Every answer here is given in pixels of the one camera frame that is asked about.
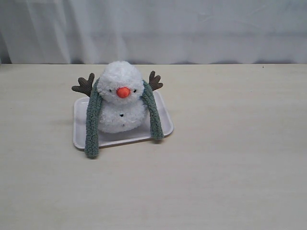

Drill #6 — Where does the white plush snowman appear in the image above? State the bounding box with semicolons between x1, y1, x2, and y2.
71;61;163;134

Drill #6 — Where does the white rectangular plastic tray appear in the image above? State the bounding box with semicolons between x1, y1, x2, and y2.
72;91;174;150

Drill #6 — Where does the green knitted scarf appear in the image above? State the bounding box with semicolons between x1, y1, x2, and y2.
84;80;164;160

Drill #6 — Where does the white curtain backdrop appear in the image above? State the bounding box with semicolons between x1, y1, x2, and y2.
0;0;307;64

